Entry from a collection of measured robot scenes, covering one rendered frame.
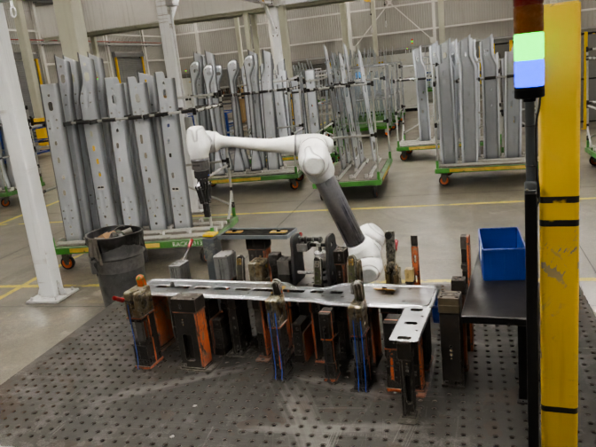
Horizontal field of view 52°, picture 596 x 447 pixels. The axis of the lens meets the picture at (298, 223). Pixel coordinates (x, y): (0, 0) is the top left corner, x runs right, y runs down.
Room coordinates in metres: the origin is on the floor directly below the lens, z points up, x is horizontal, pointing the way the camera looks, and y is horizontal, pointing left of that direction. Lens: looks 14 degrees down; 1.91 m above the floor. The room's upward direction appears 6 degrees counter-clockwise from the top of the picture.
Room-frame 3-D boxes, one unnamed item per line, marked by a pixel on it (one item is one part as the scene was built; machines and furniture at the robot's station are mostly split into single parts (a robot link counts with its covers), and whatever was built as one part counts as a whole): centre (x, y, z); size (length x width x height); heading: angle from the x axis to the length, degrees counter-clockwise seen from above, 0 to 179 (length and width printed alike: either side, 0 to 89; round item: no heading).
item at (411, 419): (1.89, -0.32, 0.84); 0.11 x 0.06 x 0.29; 158
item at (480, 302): (2.32, -0.79, 1.02); 0.90 x 0.22 x 0.03; 158
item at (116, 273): (5.14, 1.59, 0.36); 0.54 x 0.50 x 0.73; 164
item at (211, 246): (2.97, 0.44, 0.92); 0.08 x 0.08 x 0.44; 68
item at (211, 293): (2.48, 0.14, 1.00); 1.38 x 0.22 x 0.02; 68
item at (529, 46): (1.50, -0.59, 1.90); 0.07 x 0.07 x 0.06
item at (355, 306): (2.13, -0.19, 0.87); 0.12 x 0.09 x 0.35; 158
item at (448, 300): (2.08, -0.52, 0.88); 0.08 x 0.08 x 0.36; 68
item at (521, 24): (1.50, -0.59, 1.96); 0.07 x 0.07 x 0.06
